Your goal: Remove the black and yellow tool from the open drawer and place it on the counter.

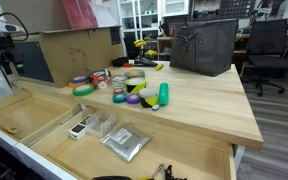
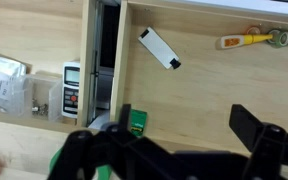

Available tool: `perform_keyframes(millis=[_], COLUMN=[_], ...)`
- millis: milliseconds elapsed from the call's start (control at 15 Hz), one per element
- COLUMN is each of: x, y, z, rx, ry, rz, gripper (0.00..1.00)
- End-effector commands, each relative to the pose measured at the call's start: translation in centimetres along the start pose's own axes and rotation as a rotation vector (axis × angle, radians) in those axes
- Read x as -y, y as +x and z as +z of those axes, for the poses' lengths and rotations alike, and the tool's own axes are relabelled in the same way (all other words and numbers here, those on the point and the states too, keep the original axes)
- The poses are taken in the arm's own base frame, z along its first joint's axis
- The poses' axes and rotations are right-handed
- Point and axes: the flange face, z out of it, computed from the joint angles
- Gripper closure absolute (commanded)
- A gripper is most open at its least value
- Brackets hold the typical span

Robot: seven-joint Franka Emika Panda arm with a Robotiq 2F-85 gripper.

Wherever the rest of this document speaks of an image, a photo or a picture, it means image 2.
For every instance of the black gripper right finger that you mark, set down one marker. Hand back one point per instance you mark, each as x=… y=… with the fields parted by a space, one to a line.
x=250 y=130

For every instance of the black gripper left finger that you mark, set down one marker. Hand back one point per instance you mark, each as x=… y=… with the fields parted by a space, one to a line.
x=84 y=156

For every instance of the wooden drawer with white front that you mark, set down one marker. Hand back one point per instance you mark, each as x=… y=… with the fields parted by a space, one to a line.
x=34 y=33
x=200 y=93

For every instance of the white yellow orange handheld tool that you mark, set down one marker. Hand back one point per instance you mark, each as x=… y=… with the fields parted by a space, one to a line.
x=240 y=40

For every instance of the green packet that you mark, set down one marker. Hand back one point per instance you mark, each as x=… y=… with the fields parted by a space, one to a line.
x=138 y=121

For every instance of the white digital gauge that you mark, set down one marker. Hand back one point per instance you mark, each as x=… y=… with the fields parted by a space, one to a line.
x=71 y=90

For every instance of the clear plastic screw box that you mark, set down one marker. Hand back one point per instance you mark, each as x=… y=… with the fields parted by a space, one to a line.
x=40 y=96

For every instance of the green and white tape roll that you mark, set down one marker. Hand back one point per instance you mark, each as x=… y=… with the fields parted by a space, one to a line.
x=282 y=38

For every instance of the silver plastic bag with label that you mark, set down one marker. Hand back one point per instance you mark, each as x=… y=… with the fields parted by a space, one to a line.
x=0 y=80

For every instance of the white strip with black ends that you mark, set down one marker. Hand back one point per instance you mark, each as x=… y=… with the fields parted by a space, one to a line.
x=159 y=48

